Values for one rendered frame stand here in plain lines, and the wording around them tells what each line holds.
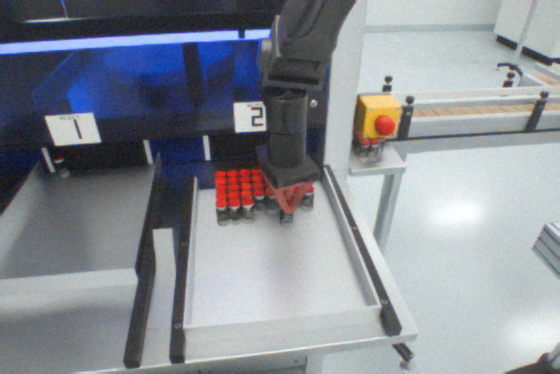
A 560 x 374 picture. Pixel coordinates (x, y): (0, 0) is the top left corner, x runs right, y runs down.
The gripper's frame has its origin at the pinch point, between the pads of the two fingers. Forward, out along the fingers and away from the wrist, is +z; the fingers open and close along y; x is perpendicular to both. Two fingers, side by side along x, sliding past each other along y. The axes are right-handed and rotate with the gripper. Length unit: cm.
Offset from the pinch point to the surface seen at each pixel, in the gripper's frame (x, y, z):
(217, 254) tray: 12.5, -0.2, 6.2
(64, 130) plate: 32.7, 27.1, -8.0
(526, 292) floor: -119, 11, 97
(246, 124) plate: 0.3, 18.8, -5.9
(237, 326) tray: 13.8, -16.1, 3.6
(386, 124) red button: -24.8, 8.9, -5.3
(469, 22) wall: -446, 379, 93
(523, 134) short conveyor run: -73, 11, 8
